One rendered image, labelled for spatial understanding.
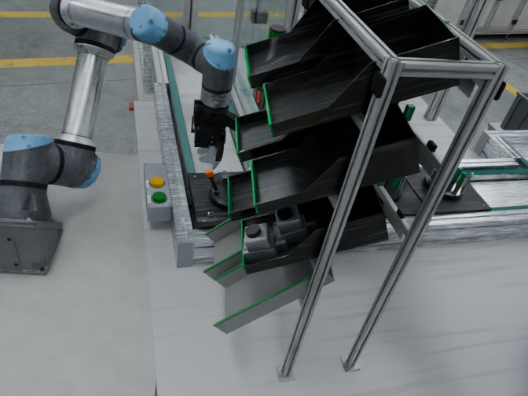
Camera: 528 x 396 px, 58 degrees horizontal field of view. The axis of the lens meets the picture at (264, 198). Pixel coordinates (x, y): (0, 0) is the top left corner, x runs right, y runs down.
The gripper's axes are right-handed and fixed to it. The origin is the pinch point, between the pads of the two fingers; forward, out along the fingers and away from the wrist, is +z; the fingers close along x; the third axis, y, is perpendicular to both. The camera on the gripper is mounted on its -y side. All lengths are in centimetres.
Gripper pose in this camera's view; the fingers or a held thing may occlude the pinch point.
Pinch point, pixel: (216, 164)
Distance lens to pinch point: 134.9
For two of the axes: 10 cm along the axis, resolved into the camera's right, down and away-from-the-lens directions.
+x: 2.4, 6.6, -7.1
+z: -1.6, 7.5, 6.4
